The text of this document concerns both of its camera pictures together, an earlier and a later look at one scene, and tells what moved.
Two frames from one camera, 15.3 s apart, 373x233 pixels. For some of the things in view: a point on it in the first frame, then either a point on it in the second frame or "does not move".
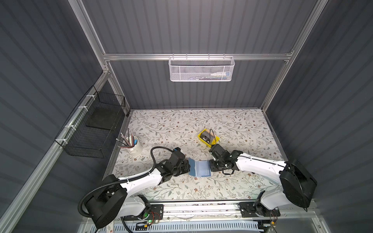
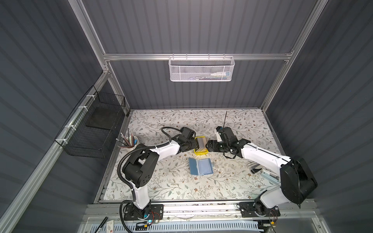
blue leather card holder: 199,168 does not move
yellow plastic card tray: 215,138 -> 202,142
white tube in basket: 227,74 does not move
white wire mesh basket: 198,69 does not move
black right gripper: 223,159 -> 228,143
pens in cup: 129,142 does not move
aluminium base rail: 211,210 does not move
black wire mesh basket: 86,132 does not move
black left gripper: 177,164 -> 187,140
